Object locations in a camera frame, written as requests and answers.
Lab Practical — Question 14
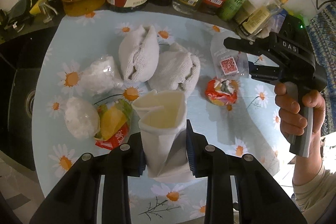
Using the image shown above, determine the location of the white towel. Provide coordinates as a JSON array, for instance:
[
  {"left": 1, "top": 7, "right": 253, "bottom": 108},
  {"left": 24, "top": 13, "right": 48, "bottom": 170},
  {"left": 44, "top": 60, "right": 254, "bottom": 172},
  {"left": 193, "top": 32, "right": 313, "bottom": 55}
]
[
  {"left": 118, "top": 25, "right": 160, "bottom": 82},
  {"left": 147, "top": 42, "right": 201, "bottom": 96}
]

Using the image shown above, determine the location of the crumpled red wrapper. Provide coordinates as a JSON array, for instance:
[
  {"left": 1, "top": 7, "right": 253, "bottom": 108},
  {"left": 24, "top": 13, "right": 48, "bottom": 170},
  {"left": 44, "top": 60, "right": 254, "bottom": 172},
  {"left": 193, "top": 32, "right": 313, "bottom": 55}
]
[{"left": 205, "top": 77, "right": 238, "bottom": 107}]

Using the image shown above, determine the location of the black sink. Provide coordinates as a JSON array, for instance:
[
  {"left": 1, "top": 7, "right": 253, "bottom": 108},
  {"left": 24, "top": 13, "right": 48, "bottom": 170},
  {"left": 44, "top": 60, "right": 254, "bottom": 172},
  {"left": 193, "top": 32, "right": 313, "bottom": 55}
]
[{"left": 0, "top": 43, "right": 50, "bottom": 172}]

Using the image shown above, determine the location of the person's right forearm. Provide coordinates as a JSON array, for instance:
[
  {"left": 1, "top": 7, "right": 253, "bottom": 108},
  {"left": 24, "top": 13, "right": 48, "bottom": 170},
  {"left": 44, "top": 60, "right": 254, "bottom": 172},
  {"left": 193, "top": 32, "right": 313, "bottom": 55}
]
[{"left": 292, "top": 151, "right": 336, "bottom": 214}]

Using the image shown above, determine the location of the orange yellow snack wrapper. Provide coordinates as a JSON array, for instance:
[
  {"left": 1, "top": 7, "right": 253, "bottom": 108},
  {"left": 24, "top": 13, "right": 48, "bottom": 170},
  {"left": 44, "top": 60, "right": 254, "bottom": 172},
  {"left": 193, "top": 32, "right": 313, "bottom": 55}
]
[{"left": 94, "top": 98, "right": 134, "bottom": 149}]

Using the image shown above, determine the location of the small yellow-capped bottle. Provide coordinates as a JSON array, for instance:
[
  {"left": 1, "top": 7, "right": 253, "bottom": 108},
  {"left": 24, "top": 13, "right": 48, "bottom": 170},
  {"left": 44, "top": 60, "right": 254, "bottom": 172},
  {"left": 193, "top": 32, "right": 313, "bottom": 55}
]
[{"left": 235, "top": 0, "right": 289, "bottom": 38}]

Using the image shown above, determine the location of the clear plastic packet red label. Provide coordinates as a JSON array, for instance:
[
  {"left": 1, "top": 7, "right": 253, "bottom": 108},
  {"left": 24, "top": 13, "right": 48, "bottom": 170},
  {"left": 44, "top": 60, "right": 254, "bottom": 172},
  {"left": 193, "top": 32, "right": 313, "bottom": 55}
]
[{"left": 210, "top": 35, "right": 250, "bottom": 80}]

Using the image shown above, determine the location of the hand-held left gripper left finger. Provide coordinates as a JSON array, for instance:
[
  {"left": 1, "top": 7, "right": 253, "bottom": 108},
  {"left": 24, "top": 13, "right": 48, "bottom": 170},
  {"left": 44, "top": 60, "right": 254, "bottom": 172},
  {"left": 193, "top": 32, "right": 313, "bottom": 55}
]
[{"left": 29, "top": 133, "right": 146, "bottom": 224}]

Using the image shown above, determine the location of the white paper bag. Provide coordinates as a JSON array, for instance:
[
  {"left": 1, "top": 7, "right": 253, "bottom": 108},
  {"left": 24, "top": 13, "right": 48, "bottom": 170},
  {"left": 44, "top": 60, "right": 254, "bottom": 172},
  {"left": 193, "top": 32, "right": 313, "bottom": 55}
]
[{"left": 131, "top": 90, "right": 193, "bottom": 184}]

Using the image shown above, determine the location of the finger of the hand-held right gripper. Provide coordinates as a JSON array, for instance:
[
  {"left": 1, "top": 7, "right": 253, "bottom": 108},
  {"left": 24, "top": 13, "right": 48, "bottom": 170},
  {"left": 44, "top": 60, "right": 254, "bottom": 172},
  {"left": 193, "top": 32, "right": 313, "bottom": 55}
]
[
  {"left": 248, "top": 61, "right": 284, "bottom": 83},
  {"left": 223, "top": 32, "right": 282, "bottom": 56}
]

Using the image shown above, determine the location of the plastic-wrapped white tissue ball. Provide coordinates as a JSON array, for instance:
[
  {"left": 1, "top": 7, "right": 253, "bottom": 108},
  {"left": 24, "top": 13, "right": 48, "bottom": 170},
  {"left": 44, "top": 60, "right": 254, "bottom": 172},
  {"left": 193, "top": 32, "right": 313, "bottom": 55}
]
[
  {"left": 64, "top": 97, "right": 101, "bottom": 139},
  {"left": 80, "top": 55, "right": 124, "bottom": 94}
]

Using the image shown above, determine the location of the person's right hand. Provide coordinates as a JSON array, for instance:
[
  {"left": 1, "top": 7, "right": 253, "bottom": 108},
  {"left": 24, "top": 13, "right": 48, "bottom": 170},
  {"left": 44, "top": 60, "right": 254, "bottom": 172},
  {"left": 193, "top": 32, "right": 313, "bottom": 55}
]
[{"left": 274, "top": 82, "right": 326, "bottom": 159}]

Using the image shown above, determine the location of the daisy print tablecloth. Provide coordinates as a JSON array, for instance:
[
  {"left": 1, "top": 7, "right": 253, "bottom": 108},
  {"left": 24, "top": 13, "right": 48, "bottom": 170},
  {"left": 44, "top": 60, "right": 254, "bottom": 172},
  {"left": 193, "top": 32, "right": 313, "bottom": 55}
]
[{"left": 34, "top": 10, "right": 282, "bottom": 224}]

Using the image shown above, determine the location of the patterned blue cloth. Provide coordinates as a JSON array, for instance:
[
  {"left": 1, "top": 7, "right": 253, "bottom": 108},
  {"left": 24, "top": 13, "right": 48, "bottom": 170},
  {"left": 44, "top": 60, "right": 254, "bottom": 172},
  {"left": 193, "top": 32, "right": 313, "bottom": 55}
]
[{"left": 307, "top": 2, "right": 336, "bottom": 135}]

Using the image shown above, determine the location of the small glass cup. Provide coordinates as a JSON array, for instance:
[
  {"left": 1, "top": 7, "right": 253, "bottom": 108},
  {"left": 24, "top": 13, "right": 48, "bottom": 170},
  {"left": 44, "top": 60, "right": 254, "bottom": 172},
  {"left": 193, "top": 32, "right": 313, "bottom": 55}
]
[{"left": 39, "top": 0, "right": 59, "bottom": 24}]

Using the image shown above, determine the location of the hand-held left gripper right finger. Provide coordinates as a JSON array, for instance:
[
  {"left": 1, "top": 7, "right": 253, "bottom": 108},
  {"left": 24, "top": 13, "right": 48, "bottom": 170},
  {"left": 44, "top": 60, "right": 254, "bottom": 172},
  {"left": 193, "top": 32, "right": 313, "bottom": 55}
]
[{"left": 185, "top": 119, "right": 307, "bottom": 224}]

